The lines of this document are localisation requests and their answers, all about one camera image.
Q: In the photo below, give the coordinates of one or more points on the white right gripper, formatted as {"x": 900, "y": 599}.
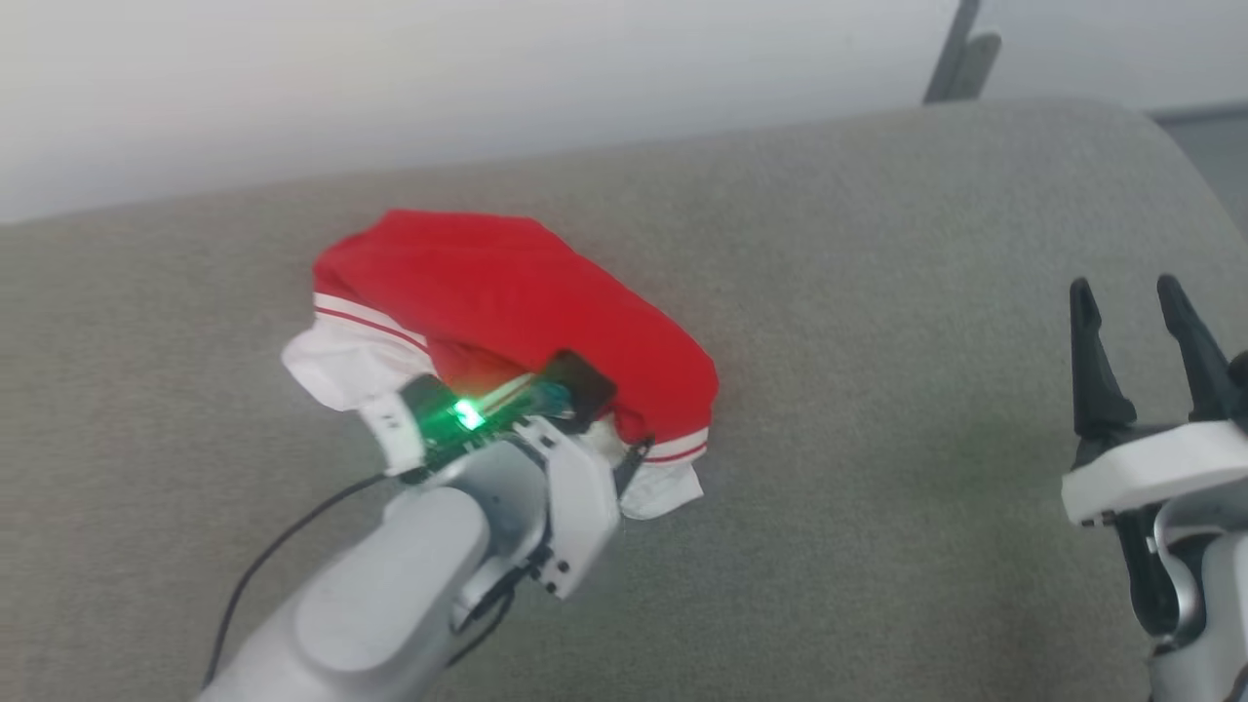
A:
{"x": 1150, "y": 463}

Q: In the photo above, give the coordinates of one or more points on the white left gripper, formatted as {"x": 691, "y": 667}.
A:
{"x": 583, "y": 507}

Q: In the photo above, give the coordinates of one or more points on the red and white jersey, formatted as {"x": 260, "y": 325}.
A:
{"x": 507, "y": 283}

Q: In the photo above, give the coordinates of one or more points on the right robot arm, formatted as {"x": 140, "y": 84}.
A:
{"x": 1224, "y": 604}

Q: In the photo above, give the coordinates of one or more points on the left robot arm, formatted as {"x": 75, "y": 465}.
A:
{"x": 390, "y": 595}

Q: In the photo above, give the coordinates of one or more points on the white paper label tag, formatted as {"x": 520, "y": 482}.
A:
{"x": 390, "y": 429}

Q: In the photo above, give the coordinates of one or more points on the grey fabric sofa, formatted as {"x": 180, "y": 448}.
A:
{"x": 877, "y": 390}

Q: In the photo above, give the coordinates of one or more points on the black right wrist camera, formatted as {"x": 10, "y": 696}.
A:
{"x": 1240, "y": 390}

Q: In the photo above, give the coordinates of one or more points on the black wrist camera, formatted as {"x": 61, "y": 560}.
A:
{"x": 583, "y": 385}
{"x": 1240, "y": 390}

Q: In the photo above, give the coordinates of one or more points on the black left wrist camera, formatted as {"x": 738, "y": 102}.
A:
{"x": 583, "y": 385}

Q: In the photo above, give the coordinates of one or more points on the grey upright post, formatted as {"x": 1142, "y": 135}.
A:
{"x": 960, "y": 68}

